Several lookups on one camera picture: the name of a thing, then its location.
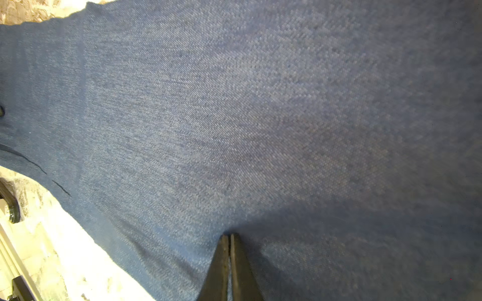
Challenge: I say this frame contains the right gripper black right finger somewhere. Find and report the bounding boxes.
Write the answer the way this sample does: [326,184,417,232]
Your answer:
[230,233,264,301]

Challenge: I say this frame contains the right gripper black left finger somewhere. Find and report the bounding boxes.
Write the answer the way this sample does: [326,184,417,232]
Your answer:
[197,235,230,301]

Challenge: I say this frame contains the dark blue denim trousers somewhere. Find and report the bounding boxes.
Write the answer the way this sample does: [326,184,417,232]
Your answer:
[1,1,481,300]

